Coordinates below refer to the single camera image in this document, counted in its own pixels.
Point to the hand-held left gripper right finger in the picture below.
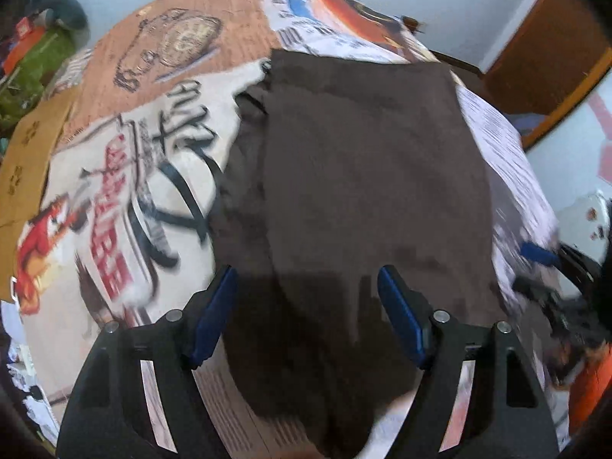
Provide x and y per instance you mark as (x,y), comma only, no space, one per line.
(401,315)

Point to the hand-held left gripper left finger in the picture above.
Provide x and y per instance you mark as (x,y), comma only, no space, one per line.
(215,315)

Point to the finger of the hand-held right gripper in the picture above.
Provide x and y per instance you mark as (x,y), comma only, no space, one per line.
(538,253)
(533,288)

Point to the brown t-shirt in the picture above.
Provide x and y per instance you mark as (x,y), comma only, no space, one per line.
(358,177)

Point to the white printed cloth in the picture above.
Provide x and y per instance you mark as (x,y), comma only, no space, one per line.
(585,220)

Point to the orange object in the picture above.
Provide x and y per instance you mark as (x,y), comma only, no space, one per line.
(593,382)

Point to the printed bed sheet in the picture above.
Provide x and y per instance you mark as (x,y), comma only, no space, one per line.
(143,153)

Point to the wooden door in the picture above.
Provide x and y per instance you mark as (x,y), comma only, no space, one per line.
(540,57)

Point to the flattened brown cardboard box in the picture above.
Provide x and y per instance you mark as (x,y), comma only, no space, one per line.
(28,153)

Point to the green storage box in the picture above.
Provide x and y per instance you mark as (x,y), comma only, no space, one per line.
(38,62)

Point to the orange box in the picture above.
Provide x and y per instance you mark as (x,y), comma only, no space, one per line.
(21,43)

